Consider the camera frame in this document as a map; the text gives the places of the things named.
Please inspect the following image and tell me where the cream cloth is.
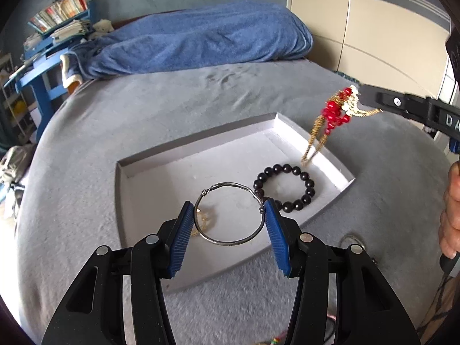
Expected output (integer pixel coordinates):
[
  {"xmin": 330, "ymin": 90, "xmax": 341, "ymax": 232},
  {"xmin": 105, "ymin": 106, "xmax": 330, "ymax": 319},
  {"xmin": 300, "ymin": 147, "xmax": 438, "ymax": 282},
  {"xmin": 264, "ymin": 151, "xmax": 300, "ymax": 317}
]
[{"xmin": 60, "ymin": 54, "xmax": 81, "ymax": 89}]

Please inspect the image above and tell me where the person's right hand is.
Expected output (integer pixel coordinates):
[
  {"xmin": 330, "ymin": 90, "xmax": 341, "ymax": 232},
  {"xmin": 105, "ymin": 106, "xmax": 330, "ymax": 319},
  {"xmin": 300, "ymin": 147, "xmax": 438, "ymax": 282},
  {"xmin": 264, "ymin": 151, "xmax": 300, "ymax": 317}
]
[{"xmin": 439, "ymin": 160, "xmax": 460, "ymax": 259}]

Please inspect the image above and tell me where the red bead gold necklace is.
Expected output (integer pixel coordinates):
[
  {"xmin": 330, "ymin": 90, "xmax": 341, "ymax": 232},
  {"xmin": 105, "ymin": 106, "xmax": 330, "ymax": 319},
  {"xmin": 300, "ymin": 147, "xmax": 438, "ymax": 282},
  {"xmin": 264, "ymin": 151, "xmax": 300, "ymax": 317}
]
[{"xmin": 300, "ymin": 85, "xmax": 383, "ymax": 168}]

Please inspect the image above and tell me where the silver wire bangle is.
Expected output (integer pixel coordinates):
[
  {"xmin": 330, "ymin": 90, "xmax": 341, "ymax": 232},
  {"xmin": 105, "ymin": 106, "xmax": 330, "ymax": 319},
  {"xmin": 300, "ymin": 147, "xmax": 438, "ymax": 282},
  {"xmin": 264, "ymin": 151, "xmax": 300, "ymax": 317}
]
[{"xmin": 194, "ymin": 182, "xmax": 268, "ymax": 247}]

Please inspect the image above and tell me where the white shelf unit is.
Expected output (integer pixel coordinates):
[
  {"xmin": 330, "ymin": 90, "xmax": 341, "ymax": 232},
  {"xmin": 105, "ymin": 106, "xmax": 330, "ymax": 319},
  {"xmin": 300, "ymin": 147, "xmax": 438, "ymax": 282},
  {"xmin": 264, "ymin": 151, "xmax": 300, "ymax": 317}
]
[{"xmin": 0, "ymin": 54, "xmax": 37, "ymax": 144}]

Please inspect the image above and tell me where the white shallow tray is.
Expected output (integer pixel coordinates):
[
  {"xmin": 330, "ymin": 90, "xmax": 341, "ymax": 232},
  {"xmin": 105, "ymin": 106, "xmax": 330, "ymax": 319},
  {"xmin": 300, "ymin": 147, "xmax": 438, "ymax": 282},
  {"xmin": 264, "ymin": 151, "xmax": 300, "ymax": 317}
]
[{"xmin": 115, "ymin": 112, "xmax": 356, "ymax": 293}]

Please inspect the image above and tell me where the blue wooden bookshelf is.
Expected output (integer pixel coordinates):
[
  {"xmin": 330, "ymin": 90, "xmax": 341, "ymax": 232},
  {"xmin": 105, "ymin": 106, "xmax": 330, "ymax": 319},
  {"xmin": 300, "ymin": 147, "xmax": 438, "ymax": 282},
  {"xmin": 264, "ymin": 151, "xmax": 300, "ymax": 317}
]
[{"xmin": 16, "ymin": 2, "xmax": 96, "ymax": 141}]

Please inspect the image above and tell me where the black bead bracelet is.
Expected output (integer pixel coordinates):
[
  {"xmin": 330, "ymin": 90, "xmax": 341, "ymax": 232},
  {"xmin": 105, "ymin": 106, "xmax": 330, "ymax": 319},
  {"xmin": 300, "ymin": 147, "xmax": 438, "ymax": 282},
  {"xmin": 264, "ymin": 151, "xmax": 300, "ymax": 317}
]
[{"xmin": 253, "ymin": 164, "xmax": 316, "ymax": 212}]

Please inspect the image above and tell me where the pile of clothes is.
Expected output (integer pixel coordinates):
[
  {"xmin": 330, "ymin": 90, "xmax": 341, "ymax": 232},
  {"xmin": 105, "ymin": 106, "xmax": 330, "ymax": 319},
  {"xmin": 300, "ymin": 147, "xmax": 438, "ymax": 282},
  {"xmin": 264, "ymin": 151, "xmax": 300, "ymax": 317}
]
[{"xmin": 0, "ymin": 145, "xmax": 35, "ymax": 220}]

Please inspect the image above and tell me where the row of books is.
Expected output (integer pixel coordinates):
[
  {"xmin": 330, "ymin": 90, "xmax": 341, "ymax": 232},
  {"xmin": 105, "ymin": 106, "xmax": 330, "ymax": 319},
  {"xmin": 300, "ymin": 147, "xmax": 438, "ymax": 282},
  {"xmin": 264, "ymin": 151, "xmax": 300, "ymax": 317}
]
[{"xmin": 29, "ymin": 0, "xmax": 90, "ymax": 31}]

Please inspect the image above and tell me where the small yellow bead bracelet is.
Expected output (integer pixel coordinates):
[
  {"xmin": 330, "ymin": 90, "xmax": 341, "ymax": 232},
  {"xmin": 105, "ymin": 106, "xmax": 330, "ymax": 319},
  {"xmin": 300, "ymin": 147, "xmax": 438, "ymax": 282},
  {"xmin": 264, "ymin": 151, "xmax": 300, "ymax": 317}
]
[{"xmin": 190, "ymin": 206, "xmax": 216, "ymax": 238}]

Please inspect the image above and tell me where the blue blanket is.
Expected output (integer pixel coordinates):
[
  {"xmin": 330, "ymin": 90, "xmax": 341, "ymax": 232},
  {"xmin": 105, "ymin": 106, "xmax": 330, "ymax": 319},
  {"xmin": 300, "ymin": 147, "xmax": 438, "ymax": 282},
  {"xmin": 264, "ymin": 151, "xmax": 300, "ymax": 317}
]
[{"xmin": 66, "ymin": 0, "xmax": 313, "ymax": 80}]

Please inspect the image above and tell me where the beige wardrobe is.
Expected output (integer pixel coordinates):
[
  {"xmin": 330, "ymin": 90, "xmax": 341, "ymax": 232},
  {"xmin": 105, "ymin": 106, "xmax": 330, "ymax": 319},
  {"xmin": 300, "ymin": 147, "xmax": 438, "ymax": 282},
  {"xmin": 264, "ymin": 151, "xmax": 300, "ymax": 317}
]
[{"xmin": 287, "ymin": 0, "xmax": 453, "ymax": 102}]

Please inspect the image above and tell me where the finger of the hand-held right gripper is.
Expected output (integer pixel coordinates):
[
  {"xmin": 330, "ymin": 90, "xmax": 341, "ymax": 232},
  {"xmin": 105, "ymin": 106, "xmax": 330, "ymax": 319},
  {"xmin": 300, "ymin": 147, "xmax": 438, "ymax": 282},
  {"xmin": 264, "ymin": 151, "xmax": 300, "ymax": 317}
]
[{"xmin": 359, "ymin": 84, "xmax": 432, "ymax": 120}]

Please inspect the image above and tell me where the stack of papers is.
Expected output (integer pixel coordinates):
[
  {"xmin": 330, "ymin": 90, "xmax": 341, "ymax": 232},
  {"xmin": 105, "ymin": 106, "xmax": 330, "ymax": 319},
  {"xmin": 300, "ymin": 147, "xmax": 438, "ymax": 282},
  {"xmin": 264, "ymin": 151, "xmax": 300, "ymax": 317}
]
[{"xmin": 50, "ymin": 20, "xmax": 92, "ymax": 40}]

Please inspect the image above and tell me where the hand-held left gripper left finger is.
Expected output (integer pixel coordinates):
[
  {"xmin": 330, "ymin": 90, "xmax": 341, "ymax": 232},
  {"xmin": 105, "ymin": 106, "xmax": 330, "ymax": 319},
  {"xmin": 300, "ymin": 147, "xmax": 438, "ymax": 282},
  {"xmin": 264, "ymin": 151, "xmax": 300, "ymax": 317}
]
[{"xmin": 41, "ymin": 201, "xmax": 196, "ymax": 345}]

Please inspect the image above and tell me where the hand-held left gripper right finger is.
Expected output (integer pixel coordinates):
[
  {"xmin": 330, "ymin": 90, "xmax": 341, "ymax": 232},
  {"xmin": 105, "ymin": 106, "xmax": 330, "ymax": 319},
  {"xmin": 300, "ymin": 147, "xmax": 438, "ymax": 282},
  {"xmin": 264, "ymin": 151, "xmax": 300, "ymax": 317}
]
[{"xmin": 264, "ymin": 198, "xmax": 421, "ymax": 345}]

